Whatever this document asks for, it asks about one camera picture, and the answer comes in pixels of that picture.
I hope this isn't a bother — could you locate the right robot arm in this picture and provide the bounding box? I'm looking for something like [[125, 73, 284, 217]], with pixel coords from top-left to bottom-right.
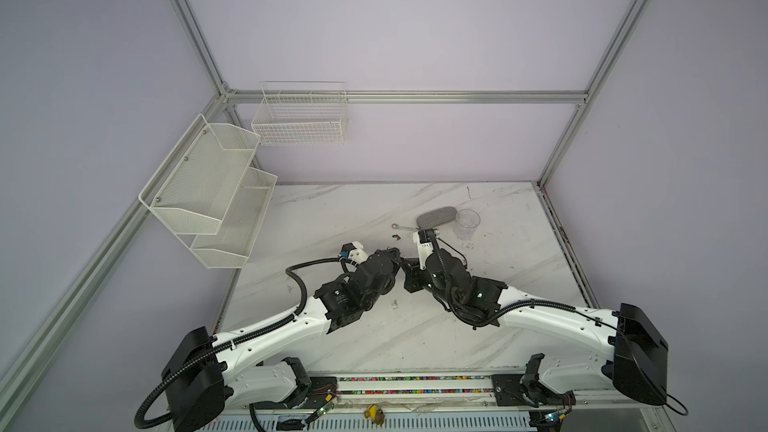
[[401, 249, 669, 406]]

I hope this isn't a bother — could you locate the silver combination wrench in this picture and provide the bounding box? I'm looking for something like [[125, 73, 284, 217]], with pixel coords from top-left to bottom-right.
[[391, 223, 420, 232]]

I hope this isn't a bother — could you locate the grey fabric case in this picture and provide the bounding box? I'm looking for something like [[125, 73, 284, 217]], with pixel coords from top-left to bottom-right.
[[416, 206, 458, 230]]

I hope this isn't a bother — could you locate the clear plastic cup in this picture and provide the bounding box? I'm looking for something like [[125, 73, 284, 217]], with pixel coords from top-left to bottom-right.
[[453, 209, 481, 241]]

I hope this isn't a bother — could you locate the lower white mesh shelf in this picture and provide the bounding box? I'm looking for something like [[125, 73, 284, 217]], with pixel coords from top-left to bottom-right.
[[191, 167, 277, 269]]

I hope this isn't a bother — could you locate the white mesh shelf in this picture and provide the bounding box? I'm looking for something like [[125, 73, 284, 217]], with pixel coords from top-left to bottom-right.
[[138, 115, 260, 235], [191, 167, 277, 269]]

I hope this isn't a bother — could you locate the upper white mesh shelf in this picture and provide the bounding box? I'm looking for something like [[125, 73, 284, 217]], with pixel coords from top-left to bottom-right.
[[138, 115, 260, 235]]

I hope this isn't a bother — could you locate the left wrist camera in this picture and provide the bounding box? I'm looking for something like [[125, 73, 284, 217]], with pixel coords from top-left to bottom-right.
[[339, 241, 369, 267]]

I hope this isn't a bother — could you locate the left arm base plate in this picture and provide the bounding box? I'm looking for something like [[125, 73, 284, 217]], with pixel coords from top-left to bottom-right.
[[254, 376, 338, 410]]

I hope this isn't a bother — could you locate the aluminium rail bed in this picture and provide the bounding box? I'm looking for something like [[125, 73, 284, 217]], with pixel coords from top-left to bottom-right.
[[205, 372, 674, 431]]

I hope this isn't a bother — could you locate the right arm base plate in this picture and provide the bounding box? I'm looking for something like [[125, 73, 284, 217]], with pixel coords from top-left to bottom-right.
[[491, 353, 575, 408]]

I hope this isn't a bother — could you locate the yellow padlock on rail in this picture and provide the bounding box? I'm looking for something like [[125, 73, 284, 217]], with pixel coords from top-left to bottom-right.
[[363, 404, 385, 426]]

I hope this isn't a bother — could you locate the white wire basket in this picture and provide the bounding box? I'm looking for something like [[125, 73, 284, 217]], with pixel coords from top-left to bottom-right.
[[251, 81, 348, 146]]

